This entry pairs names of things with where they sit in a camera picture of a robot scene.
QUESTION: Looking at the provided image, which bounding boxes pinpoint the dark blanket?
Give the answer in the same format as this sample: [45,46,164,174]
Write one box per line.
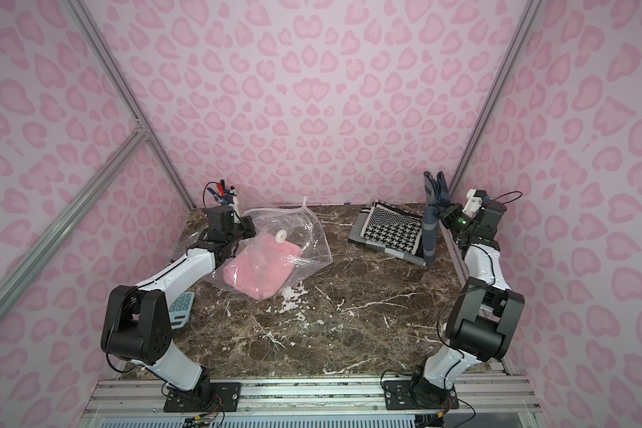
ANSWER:
[422,171,451,266]

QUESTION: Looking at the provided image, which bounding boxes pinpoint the grey white checked blanket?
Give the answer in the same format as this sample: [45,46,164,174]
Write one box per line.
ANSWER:
[348,207,426,267]

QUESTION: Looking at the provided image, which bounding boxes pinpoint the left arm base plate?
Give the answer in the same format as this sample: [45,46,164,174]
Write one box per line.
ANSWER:
[163,382,243,413]

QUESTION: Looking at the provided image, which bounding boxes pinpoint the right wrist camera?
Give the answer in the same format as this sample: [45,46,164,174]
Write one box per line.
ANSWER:
[463,189,488,218]

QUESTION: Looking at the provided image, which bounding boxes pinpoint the white bag valve cap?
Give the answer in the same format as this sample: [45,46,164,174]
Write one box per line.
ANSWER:
[275,229,288,244]

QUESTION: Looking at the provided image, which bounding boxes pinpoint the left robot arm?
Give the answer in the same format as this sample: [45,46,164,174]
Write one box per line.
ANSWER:
[101,205,256,401]

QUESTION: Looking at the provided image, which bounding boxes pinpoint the black white houndstooth blanket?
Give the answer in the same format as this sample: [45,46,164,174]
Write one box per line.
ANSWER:
[360,201,423,255]

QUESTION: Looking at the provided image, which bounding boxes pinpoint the light blue calculator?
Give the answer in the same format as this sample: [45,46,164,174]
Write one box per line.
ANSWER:
[169,292,195,330]

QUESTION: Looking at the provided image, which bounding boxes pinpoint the pink folded blanket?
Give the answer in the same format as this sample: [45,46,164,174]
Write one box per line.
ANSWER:
[222,232,302,301]

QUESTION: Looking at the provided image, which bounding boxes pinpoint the clear plastic vacuum bag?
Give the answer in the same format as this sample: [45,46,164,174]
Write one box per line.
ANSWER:
[200,205,333,301]

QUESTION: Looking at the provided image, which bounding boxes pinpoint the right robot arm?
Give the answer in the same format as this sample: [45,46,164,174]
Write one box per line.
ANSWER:
[410,191,524,408]

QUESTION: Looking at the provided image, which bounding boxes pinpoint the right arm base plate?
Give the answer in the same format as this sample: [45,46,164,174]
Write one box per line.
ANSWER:
[381,379,459,413]

